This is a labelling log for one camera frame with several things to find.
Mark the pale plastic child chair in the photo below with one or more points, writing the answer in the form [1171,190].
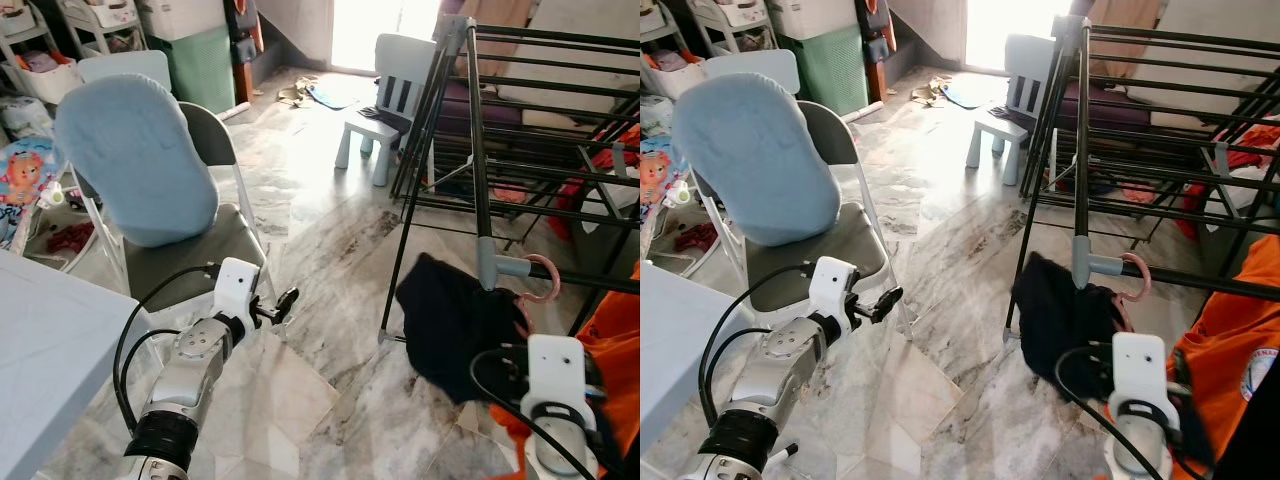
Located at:
[1025,60]
[400,60]

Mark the blue chair back cover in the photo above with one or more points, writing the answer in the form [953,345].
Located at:
[750,160]
[135,160]

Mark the pink hanger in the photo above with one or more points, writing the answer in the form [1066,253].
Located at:
[553,280]
[1143,275]

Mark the colourful cartoon baby seat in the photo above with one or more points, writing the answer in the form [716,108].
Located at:
[25,175]
[655,175]

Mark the beige pillow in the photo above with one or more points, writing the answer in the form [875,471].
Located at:
[570,60]
[1200,60]

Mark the orange shirt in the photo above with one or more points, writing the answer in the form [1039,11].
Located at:
[1215,340]
[610,340]

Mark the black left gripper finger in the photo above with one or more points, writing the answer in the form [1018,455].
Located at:
[290,299]
[875,321]
[275,320]
[891,300]

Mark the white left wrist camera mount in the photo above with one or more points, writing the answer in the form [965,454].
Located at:
[237,285]
[832,285]

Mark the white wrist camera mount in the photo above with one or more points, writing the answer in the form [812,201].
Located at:
[555,375]
[237,285]
[832,285]
[1138,370]

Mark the white storage box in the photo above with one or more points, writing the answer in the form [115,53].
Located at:
[810,18]
[180,18]

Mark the black metal drying rack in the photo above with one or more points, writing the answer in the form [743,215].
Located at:
[1081,150]
[477,150]

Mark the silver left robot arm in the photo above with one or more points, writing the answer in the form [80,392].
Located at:
[770,375]
[190,370]

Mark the blue door mat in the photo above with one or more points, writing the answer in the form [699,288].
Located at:
[962,97]
[330,97]

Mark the dark navy garment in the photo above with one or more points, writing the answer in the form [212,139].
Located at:
[1060,320]
[450,320]

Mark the green storage bin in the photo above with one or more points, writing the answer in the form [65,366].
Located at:
[830,70]
[200,70]

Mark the grey folding chair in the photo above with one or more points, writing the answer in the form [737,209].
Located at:
[810,260]
[190,265]

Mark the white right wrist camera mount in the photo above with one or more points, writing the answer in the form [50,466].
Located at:
[555,375]
[1138,370]

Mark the white folding table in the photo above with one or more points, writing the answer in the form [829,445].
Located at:
[670,350]
[50,350]

